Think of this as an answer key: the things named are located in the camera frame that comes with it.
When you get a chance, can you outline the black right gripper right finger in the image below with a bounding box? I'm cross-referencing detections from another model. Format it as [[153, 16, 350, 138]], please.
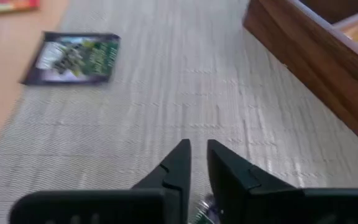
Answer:
[[206, 139, 358, 224]]

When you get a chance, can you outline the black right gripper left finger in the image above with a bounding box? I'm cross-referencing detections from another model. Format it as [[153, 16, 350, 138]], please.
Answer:
[[9, 139, 192, 224]]

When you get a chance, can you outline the purple foil tea packet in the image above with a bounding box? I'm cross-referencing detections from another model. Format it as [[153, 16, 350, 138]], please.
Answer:
[[194, 194, 223, 224], [20, 30, 121, 86]]

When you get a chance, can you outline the wooden tea organizer box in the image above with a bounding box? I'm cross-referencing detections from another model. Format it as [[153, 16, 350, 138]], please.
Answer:
[[242, 0, 358, 155]]

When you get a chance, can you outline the orange red fruit tea packet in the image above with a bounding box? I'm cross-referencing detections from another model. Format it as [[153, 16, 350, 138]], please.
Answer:
[[0, 0, 40, 17]]

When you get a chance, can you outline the grey woven placemat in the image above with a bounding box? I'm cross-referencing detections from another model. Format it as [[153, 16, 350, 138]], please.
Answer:
[[0, 0, 358, 224]]

